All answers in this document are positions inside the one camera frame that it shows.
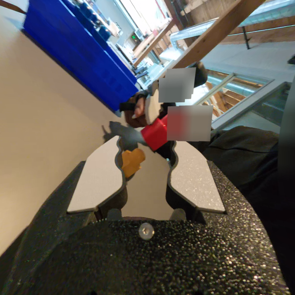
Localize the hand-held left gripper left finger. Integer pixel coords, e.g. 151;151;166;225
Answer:
66;136;128;214

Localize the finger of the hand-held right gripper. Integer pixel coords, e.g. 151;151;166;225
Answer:
144;94;163;126
149;81;160;97

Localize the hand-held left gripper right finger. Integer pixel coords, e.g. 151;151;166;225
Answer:
166;141;226;213

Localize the red mega block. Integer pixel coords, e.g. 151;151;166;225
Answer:
141;114;169;152

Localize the yellow mega block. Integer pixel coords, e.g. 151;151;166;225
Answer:
121;148;146;178

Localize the blue plastic bin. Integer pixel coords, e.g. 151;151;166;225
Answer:
23;0;139;112

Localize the person's right forearm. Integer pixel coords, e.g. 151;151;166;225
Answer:
161;126;280;261

